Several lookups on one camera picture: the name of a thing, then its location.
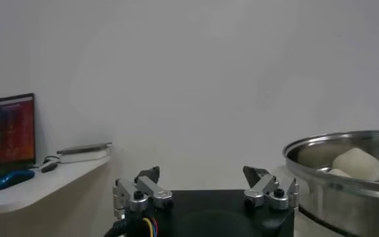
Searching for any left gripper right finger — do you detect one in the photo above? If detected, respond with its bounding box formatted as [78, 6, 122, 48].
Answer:
[242, 166, 299, 215]

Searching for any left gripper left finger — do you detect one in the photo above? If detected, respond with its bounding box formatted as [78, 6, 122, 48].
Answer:
[112, 166, 174, 220]

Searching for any white steamed baozi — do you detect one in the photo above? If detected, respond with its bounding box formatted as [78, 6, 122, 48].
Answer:
[332, 147, 379, 182]

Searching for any stainless steel steamer basket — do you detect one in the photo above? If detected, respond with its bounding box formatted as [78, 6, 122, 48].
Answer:
[272, 129, 379, 237]

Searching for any white electric cooker pot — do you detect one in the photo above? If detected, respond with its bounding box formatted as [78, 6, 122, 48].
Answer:
[293, 205, 351, 237]

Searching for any flat white box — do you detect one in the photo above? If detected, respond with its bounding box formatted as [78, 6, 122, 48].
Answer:
[59, 147, 111, 164]

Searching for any white side desk with laptop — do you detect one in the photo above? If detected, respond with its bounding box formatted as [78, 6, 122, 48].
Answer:
[0, 156, 111, 216]

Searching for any small black adapter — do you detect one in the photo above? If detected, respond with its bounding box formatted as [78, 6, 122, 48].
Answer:
[40, 160, 60, 174]

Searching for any blue computer mouse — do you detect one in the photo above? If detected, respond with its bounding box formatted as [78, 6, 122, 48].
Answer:
[0, 169, 36, 193]

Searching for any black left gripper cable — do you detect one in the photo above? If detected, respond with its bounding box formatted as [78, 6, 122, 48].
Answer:
[102, 212, 160, 237]

